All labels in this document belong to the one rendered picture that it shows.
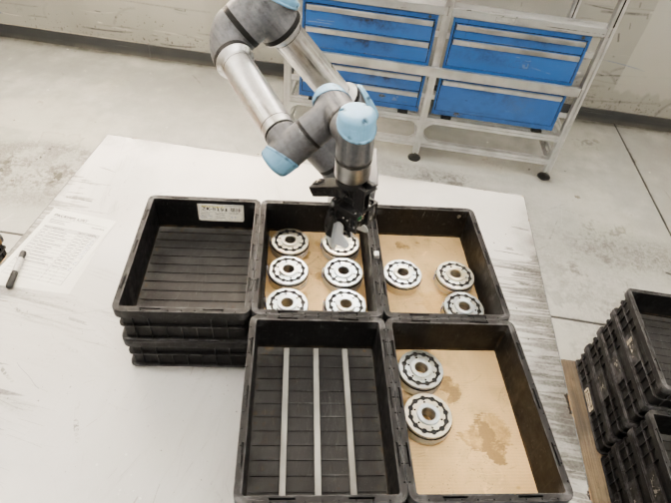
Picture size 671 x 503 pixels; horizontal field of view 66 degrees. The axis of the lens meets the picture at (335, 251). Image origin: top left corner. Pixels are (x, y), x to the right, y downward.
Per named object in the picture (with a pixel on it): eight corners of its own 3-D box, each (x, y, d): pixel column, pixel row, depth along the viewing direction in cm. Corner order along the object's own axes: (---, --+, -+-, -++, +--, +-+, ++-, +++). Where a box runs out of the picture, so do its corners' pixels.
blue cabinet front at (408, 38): (299, 93, 311) (303, -5, 271) (417, 111, 309) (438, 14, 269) (298, 96, 309) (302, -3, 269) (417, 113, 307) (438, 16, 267)
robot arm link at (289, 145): (183, 31, 126) (264, 168, 104) (216, -1, 124) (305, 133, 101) (214, 58, 136) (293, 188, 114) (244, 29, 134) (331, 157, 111)
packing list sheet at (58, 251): (48, 208, 165) (48, 207, 165) (119, 219, 165) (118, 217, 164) (-14, 282, 142) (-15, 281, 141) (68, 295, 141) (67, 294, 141)
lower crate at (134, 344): (162, 253, 155) (155, 225, 147) (262, 257, 158) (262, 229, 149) (130, 369, 127) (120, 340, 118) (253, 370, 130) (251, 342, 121)
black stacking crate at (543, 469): (377, 348, 125) (384, 319, 117) (495, 350, 127) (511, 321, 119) (398, 525, 96) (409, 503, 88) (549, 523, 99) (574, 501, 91)
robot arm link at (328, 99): (291, 108, 109) (308, 136, 102) (331, 72, 106) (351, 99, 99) (312, 129, 115) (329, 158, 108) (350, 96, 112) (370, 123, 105)
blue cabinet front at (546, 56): (430, 112, 308) (454, 16, 269) (551, 130, 306) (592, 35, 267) (430, 115, 306) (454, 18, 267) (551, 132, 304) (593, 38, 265)
